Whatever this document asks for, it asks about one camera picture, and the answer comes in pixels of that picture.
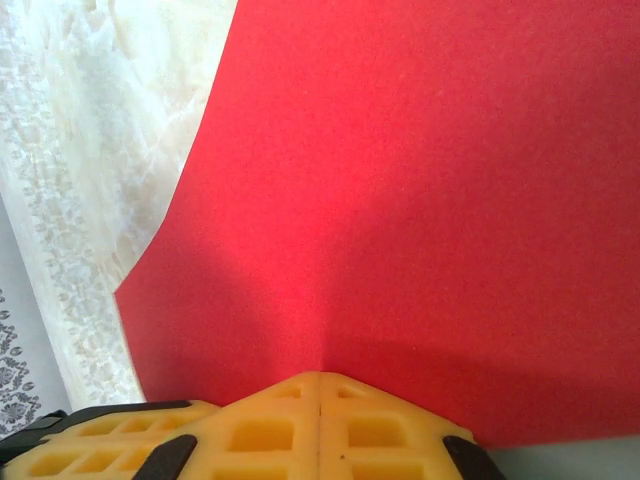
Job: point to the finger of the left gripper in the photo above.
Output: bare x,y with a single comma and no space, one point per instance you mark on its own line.
75,450

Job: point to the red square paper sheet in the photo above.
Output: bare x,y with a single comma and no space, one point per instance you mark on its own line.
400,200

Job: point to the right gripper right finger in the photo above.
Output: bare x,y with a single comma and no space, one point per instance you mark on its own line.
380,440

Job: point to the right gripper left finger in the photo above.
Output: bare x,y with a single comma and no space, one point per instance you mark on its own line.
260,440

